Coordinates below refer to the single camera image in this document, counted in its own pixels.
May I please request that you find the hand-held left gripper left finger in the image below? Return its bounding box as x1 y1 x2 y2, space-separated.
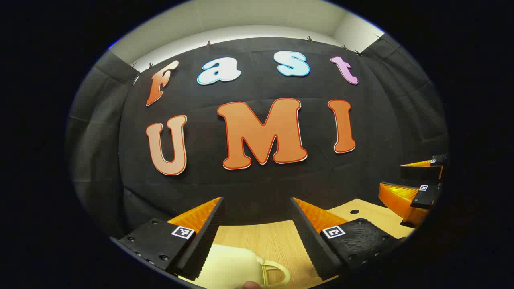
110 197 225 281

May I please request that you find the pale yellow suitcase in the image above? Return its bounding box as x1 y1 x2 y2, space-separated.
179 244 291 289

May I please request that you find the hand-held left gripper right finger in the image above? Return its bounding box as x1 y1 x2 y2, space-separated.
290 197 406 281

